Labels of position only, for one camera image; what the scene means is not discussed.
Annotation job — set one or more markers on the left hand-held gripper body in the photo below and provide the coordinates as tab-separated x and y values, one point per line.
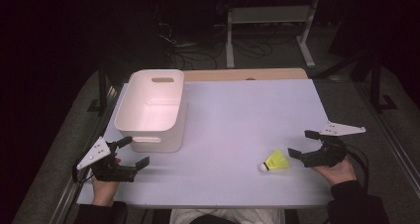
97	153

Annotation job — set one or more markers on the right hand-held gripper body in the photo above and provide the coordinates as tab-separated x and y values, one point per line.
330	154

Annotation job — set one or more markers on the white metal stand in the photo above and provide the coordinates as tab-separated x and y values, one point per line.
270	14

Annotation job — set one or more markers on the person's left hand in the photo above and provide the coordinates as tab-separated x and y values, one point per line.
104	192

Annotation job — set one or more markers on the person's right hand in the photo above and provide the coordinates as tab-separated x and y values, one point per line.
340	174

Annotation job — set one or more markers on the white plastic storage bin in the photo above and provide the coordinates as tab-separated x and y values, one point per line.
150	108

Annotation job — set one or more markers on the yellow shuttlecock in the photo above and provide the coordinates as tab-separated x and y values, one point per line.
277	161

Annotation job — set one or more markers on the black metal stand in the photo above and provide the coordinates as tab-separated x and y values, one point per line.
374	82
103	85

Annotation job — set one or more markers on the person's white shirt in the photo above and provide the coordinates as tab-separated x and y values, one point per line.
261	215

